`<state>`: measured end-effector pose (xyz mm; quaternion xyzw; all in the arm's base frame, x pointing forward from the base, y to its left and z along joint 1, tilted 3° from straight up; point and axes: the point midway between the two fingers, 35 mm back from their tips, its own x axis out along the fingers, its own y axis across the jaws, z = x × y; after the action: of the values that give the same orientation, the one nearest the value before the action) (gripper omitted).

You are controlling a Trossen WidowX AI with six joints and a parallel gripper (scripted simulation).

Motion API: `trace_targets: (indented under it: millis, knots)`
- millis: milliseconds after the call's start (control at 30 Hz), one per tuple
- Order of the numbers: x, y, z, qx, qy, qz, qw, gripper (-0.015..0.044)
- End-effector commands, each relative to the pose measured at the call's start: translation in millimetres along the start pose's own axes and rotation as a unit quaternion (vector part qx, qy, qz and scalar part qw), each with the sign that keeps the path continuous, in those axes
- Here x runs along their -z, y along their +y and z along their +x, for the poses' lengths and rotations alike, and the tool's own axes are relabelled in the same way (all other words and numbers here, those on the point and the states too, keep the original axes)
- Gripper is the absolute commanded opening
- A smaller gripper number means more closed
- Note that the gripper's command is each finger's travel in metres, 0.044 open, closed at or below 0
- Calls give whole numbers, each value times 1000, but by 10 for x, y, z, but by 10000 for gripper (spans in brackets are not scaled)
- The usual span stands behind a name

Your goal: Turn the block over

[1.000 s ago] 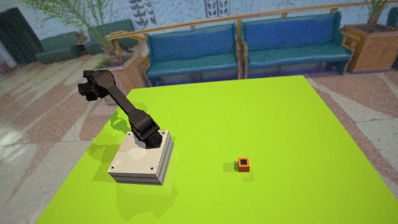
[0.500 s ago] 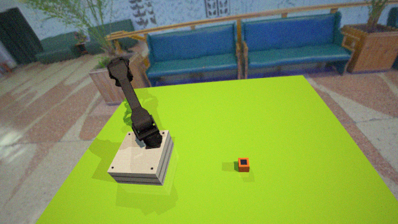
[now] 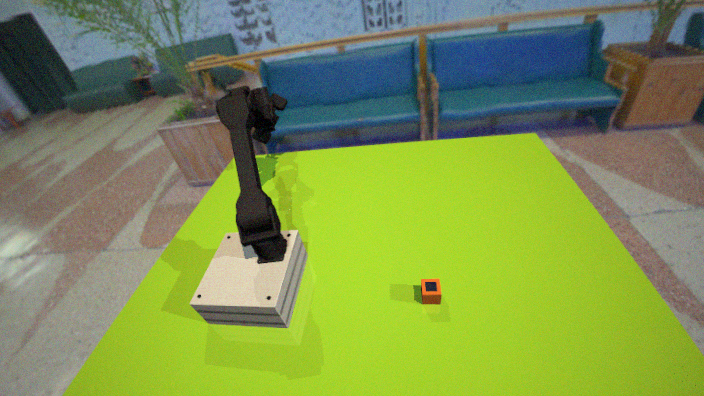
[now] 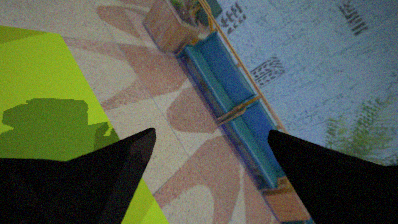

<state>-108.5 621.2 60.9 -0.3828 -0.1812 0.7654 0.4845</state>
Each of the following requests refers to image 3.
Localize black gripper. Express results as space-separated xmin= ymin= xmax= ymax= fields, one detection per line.
xmin=252 ymin=93 xmax=288 ymax=144

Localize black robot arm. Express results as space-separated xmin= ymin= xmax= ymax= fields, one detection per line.
xmin=216 ymin=86 xmax=287 ymax=264

